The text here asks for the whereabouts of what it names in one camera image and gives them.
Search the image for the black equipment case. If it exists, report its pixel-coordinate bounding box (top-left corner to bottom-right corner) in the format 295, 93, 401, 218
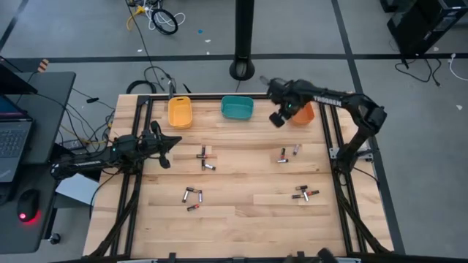
380, 0, 468, 56

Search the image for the orange plastic bin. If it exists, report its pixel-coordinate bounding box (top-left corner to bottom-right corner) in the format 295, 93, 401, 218
291, 101, 316, 127

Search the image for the white cable with plug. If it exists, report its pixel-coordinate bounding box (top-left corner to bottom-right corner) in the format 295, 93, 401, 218
448, 53, 468, 82

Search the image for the black cable with grey plug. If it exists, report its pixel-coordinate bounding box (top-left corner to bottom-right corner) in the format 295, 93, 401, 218
143, 65, 177, 99

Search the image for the black desk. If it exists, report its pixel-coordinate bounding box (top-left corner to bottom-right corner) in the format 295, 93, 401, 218
0, 71, 77, 256

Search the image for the teal plastic bin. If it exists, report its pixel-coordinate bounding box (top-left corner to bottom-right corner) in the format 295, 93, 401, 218
220, 95, 255, 121

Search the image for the bundle of cables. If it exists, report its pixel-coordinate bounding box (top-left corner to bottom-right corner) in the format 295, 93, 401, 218
145, 5, 186, 32

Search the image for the black round pole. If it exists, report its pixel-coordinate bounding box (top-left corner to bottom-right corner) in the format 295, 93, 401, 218
229, 0, 256, 82

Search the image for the long thin black cable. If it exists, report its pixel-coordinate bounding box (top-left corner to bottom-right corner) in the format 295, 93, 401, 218
125, 0, 164, 92

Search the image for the thick black hose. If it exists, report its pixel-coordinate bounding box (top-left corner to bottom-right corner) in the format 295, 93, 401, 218
126, 79, 158, 95

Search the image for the black computer mouse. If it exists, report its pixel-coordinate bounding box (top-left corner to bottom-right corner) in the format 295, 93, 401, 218
16, 188, 41, 224

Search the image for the black floor cable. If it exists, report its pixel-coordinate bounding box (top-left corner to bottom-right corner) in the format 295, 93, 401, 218
393, 58, 442, 88

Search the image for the black flat monitor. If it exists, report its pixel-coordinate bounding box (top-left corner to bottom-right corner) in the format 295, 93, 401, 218
0, 56, 38, 96

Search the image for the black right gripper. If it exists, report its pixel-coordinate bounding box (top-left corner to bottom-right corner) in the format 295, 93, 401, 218
260, 75, 306, 129

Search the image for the yellow plastic bin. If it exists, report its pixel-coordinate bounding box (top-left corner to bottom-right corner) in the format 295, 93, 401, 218
167, 96, 194, 130

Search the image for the grey box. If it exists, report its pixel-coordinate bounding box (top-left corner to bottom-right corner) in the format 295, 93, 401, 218
54, 172, 100, 206

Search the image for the yellow cable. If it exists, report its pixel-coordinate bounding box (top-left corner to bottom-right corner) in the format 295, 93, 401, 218
126, 5, 146, 31

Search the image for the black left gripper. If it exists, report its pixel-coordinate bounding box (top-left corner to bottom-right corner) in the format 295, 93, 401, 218
140, 120, 183, 170

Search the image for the grey laptop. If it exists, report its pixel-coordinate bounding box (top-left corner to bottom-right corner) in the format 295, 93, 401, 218
0, 94, 34, 183

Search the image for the coiled black cable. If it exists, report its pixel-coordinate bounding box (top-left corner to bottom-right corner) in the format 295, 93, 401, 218
150, 7, 179, 37

